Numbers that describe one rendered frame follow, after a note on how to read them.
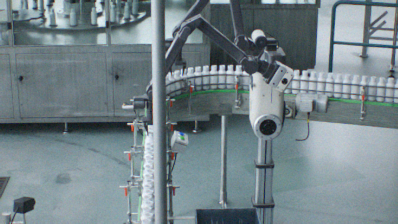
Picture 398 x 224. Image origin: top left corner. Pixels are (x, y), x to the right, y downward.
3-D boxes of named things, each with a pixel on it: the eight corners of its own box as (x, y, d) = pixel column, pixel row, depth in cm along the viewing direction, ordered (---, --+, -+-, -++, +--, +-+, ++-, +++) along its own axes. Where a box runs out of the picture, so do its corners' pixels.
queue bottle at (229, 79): (236, 87, 556) (236, 65, 550) (231, 89, 551) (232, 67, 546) (228, 86, 559) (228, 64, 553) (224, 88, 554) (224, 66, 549)
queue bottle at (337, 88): (343, 96, 538) (344, 73, 532) (340, 98, 533) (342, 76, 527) (334, 95, 540) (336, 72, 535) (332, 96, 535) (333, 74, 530)
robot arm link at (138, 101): (154, 90, 397) (155, 85, 405) (132, 90, 397) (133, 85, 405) (154, 112, 401) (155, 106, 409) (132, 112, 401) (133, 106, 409)
